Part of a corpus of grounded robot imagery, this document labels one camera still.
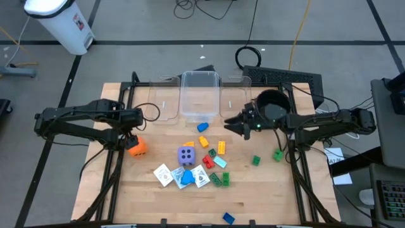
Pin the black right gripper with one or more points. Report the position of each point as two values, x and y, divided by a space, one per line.
253 120

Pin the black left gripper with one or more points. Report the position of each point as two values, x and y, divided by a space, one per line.
131 118

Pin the orange foam die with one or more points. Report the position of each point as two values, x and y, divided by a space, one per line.
139 149

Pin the small green toy brick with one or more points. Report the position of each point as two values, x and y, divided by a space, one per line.
256 160

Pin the bright green toy block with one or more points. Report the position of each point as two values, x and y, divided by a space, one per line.
278 155

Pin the bright green long brick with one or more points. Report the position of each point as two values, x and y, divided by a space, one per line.
226 179

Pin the purple foam die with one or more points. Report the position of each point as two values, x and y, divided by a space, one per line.
186 156

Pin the white playing card box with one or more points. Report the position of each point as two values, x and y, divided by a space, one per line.
163 174
202 176

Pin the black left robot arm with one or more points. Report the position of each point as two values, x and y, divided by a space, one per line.
82 115

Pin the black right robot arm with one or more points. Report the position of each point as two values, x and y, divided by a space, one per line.
316 122

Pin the yellow stud brick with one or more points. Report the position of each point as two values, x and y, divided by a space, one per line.
221 147

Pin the low clear plastic tray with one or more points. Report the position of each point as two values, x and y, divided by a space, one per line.
235 95
163 95

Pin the blue rounded toy block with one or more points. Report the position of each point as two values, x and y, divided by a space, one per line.
202 127

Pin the yellow toy block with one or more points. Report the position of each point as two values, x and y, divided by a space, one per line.
203 141

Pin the small dark green brick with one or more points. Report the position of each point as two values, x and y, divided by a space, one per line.
212 152

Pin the light cyan toy brick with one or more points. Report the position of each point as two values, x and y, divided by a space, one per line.
220 161

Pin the red toy brick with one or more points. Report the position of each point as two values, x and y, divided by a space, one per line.
208 161

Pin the tall clear plastic bin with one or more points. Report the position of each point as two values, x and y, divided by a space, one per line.
199 95

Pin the black bucket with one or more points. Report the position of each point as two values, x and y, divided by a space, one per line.
278 98

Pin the orange-yellow toy block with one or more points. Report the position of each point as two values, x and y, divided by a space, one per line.
189 144

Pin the dark green long brick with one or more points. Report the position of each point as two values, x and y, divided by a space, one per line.
215 179

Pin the black perforated panel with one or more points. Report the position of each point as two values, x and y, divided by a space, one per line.
284 76

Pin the dark blue toy brick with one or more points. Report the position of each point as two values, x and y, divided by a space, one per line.
228 218

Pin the printed white paper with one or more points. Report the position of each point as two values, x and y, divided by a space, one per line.
335 155

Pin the white trash bin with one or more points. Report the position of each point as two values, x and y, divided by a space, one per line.
66 28

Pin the blank white paper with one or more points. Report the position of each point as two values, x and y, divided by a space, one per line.
343 180

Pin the grey stand foot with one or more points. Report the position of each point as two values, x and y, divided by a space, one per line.
19 72

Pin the black beam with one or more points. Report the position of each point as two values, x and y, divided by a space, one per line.
354 163

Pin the grey side desk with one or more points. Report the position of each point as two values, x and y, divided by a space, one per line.
384 142

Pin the white round object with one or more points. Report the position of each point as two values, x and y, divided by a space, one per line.
367 197

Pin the grey console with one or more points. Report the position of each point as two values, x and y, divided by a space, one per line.
389 172

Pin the backlit keyboard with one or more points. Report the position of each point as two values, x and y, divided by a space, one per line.
392 199

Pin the black aluminium table frame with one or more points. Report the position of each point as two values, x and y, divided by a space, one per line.
115 190

